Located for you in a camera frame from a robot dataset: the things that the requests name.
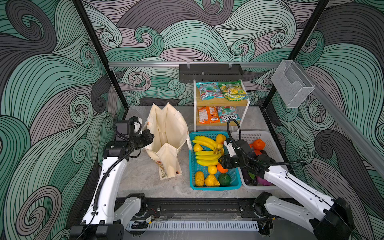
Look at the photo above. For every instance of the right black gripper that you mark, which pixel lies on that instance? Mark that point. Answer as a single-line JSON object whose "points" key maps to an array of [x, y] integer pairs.
{"points": [[226, 161]]}

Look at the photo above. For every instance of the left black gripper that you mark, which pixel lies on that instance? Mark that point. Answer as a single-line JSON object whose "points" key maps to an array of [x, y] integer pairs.
{"points": [[148, 139]]}

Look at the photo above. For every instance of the orange fruit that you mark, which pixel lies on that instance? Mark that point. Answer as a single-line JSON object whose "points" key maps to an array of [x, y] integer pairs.
{"points": [[221, 169]]}

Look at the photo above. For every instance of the floral canvas tote bag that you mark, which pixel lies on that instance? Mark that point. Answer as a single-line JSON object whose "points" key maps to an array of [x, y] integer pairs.
{"points": [[170, 132]]}

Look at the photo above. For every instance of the yellow banana bunch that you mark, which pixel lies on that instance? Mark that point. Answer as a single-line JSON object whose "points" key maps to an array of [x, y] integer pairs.
{"points": [[208, 160], [205, 141]]}

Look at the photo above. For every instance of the small yellow lemon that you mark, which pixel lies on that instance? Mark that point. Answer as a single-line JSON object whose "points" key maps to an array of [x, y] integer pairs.
{"points": [[197, 148]]}

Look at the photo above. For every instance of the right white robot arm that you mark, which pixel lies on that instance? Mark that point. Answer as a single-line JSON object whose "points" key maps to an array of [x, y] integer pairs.
{"points": [[327, 218]]}

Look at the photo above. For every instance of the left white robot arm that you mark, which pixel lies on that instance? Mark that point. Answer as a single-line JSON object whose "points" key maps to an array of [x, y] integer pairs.
{"points": [[102, 221]]}

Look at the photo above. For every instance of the green Fox's candy bag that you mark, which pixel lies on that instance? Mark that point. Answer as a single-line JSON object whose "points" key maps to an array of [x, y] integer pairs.
{"points": [[227, 113]]}

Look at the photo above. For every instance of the orange candy bag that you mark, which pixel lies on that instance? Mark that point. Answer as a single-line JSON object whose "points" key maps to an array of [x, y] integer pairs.
{"points": [[208, 115]]}

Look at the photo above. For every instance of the green-yellow candy bag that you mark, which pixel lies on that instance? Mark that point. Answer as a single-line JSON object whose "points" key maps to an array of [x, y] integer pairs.
{"points": [[233, 91]]}

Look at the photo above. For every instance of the blue-red candy bag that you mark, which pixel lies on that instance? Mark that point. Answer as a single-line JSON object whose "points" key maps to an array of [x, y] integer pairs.
{"points": [[209, 91]]}

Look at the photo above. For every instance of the teal plastic basket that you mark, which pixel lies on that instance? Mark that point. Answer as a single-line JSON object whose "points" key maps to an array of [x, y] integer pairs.
{"points": [[206, 172]]}

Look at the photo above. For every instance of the green avocado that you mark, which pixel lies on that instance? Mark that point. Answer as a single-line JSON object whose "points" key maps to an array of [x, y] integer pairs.
{"points": [[224, 180]]}

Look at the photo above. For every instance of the yellow pear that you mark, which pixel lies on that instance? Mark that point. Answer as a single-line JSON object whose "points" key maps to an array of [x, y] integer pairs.
{"points": [[211, 181]]}

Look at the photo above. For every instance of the purple eggplant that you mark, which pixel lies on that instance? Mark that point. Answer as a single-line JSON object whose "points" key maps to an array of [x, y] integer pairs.
{"points": [[246, 177]]}

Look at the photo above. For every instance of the yellow-red mango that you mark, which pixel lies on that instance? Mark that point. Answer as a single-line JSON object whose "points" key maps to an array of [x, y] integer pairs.
{"points": [[220, 139]]}

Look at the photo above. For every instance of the yellow corn cob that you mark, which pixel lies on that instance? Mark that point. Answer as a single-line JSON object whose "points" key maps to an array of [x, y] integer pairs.
{"points": [[199, 179]]}

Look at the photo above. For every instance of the orange tomato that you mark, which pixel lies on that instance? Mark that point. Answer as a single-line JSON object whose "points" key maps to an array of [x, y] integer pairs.
{"points": [[258, 144]]}

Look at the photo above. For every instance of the purple red onion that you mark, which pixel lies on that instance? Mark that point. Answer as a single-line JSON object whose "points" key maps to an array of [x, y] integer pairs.
{"points": [[263, 182]]}

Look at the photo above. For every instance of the white plastic basket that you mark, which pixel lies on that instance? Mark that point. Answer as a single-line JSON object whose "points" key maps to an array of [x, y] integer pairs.
{"points": [[272, 151]]}

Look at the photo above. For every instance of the white wooden two-tier shelf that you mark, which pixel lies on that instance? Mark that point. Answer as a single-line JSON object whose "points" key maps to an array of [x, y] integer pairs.
{"points": [[216, 103]]}

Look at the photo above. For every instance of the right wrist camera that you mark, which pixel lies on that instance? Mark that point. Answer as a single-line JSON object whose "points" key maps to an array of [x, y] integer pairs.
{"points": [[230, 148]]}

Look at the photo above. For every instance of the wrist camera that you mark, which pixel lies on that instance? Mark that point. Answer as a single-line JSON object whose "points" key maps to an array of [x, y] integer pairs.
{"points": [[128, 128], [230, 148]]}

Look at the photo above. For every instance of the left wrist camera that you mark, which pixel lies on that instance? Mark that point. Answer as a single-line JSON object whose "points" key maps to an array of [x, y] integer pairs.
{"points": [[128, 128]]}

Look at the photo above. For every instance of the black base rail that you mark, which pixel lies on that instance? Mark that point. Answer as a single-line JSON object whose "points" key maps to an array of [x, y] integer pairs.
{"points": [[167, 208]]}

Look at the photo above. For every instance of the black metal wall tray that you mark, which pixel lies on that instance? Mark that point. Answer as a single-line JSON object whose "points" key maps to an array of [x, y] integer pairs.
{"points": [[210, 73]]}

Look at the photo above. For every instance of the white slotted cable duct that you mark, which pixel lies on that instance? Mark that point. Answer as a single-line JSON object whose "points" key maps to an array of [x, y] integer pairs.
{"points": [[197, 226]]}

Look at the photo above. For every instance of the clear acrylic wall holder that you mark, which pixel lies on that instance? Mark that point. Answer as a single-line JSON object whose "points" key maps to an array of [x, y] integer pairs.
{"points": [[292, 83]]}

